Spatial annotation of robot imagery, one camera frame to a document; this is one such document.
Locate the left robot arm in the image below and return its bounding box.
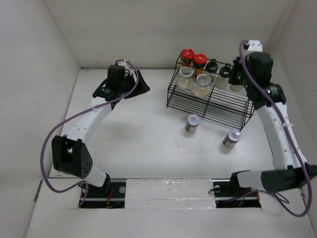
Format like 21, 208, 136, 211
52, 63, 150, 197

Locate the clear glass jar front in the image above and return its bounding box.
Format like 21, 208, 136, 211
192, 73, 211, 98

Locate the clear glass jar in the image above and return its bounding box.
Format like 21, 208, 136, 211
192, 73, 211, 98
176, 67, 194, 90

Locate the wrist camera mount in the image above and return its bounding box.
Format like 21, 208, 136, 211
115, 59, 131, 71
243, 40, 263, 53

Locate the black wire rack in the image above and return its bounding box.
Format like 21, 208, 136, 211
166, 56, 255, 131

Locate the black cap spice grinder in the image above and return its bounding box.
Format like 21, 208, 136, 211
205, 59, 218, 82
215, 63, 231, 90
229, 84, 243, 92

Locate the red lid sauce jar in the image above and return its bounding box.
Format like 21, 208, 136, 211
180, 49, 195, 67
192, 53, 208, 77

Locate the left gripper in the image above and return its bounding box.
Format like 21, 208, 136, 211
118, 70, 149, 99

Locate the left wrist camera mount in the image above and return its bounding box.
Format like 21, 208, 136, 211
115, 59, 131, 71

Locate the white lid spice jar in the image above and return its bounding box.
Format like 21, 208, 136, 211
222, 129, 241, 149
185, 114, 200, 133

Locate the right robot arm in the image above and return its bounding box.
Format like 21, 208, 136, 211
229, 52, 317, 195

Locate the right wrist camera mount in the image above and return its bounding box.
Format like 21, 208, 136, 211
243, 40, 263, 53

